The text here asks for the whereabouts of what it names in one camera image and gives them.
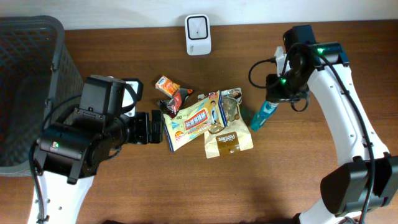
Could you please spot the yellow wet wipes pack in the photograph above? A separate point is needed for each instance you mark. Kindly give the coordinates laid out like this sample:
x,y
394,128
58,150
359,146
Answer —
x,y
191,122

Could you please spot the dark grey plastic basket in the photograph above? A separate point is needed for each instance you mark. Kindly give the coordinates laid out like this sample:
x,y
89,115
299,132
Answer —
x,y
37,74

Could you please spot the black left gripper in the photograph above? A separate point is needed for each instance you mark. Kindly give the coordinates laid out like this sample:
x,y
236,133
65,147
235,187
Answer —
x,y
142,121

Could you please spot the red black snack packet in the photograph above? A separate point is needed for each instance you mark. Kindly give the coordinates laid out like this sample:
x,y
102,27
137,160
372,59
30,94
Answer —
x,y
172,106

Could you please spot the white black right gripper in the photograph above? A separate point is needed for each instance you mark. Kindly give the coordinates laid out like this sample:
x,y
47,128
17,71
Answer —
x,y
273,94

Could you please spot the white barcode scanner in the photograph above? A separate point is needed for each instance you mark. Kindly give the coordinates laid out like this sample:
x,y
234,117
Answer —
x,y
198,34

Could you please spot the blue mouthwash bottle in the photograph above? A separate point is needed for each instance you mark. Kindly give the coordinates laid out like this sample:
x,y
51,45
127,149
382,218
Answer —
x,y
261,116

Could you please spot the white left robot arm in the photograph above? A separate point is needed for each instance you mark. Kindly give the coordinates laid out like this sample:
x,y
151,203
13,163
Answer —
x,y
65,160

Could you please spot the brown mushroom snack bag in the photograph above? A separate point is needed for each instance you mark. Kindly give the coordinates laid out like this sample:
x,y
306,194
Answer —
x,y
235,136

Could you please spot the orange small tissue box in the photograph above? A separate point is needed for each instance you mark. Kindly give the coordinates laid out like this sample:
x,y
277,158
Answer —
x,y
167,86

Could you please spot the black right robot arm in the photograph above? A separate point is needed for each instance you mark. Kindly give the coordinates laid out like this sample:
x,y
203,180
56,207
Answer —
x,y
366,177

